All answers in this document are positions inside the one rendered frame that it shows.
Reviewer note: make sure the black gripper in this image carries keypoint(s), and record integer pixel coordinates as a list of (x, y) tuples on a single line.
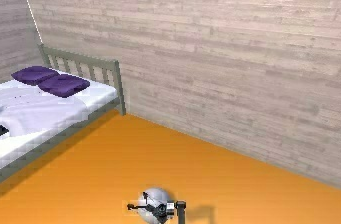
[(160, 210)]

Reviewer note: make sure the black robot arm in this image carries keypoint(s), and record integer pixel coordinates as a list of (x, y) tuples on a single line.
[(181, 213)]

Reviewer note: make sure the grey-green bed white mattress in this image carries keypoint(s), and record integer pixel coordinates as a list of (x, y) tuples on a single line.
[(44, 110)]

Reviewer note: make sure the purple pillow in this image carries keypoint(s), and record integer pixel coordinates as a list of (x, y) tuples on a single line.
[(33, 74), (64, 85)]

